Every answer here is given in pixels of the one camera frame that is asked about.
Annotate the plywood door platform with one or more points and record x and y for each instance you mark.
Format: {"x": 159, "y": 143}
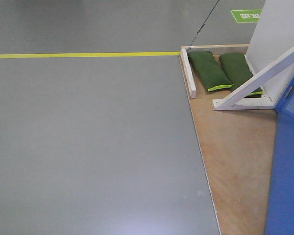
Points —
{"x": 237, "y": 150}

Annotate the blue door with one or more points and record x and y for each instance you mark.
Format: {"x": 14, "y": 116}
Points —
{"x": 280, "y": 217}

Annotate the green sandbag left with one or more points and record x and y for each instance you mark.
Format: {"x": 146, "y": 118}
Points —
{"x": 209, "y": 71}

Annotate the green sandbag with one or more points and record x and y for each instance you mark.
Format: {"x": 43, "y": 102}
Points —
{"x": 236, "y": 68}
{"x": 209, "y": 71}

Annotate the green sandbag right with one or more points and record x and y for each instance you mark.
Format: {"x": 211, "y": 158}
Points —
{"x": 236, "y": 68}

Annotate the white triangular brace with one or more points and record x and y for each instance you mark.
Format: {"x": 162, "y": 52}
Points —
{"x": 237, "y": 99}

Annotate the green floor sign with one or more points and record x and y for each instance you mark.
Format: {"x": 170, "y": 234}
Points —
{"x": 246, "y": 15}

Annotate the white frame rail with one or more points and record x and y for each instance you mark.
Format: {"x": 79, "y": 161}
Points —
{"x": 188, "y": 73}

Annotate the white door frame panel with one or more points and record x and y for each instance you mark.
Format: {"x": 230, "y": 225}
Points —
{"x": 273, "y": 36}

